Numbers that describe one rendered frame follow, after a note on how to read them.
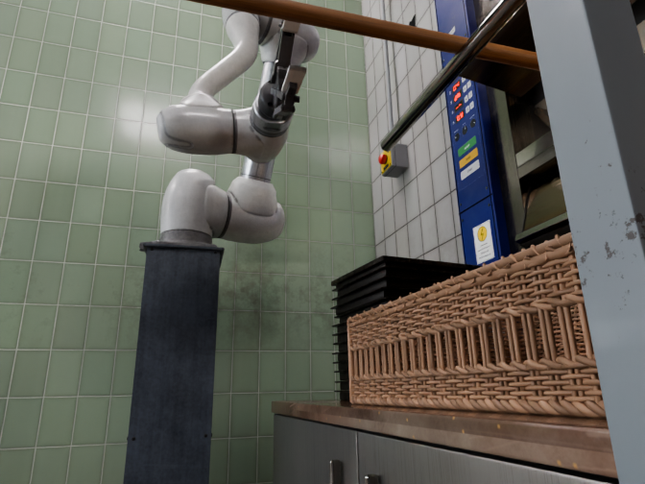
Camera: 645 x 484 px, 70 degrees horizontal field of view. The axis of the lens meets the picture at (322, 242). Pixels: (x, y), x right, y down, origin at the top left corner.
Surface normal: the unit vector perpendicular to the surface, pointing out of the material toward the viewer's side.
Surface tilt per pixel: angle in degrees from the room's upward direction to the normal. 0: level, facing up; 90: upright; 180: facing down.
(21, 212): 90
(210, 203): 91
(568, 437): 90
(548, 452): 90
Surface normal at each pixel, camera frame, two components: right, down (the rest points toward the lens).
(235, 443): 0.30, -0.29
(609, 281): -0.95, -0.07
